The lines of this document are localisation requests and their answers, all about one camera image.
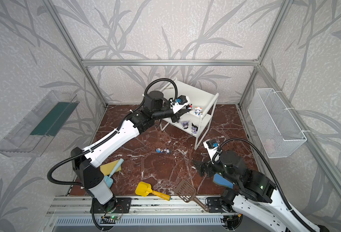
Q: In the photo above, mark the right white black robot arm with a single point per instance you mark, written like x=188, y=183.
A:
x=254, y=195

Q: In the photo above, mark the blue yellow sponge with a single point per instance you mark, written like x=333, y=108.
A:
x=219, y=180

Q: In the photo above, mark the white wire mesh basket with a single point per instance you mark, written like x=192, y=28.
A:
x=273, y=120

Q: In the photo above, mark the pink item in basket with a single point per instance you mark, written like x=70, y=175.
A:
x=270, y=146

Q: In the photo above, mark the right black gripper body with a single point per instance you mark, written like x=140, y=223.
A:
x=205, y=167

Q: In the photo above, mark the clear plastic wall bin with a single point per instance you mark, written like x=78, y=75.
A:
x=31, y=137

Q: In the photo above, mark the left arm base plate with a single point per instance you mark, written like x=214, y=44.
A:
x=119, y=205

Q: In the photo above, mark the small circuit board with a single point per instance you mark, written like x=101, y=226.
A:
x=111, y=219

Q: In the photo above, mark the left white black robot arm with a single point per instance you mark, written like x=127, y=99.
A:
x=87, y=161

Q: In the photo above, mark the blue white small figure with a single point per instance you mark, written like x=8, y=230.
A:
x=198, y=111

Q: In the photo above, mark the purple caped Kuromi figure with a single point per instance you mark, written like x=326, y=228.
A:
x=185, y=124

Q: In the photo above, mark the blue Doraemon figure pair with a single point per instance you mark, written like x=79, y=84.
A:
x=163, y=151

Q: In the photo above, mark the white two-tier shelf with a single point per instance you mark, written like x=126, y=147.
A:
x=197, y=122

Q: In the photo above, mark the yellow toy shovel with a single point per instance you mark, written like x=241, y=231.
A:
x=144, y=189

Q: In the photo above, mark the brown slotted toy spatula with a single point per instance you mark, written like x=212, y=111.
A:
x=186, y=192

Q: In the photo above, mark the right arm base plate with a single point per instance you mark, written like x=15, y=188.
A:
x=214, y=205

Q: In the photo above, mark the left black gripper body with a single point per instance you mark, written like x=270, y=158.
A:
x=176, y=113

